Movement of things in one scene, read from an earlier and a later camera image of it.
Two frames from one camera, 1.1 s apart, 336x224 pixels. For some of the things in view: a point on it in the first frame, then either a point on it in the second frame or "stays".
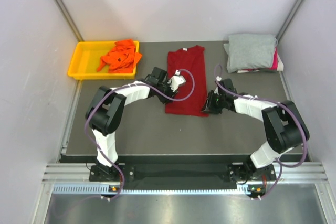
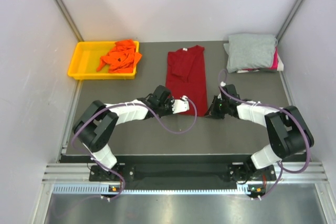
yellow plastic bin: [86, 59] stays
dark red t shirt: [192, 59] stays
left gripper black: [170, 94] -> [170, 110]
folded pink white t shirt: [277, 65] stays
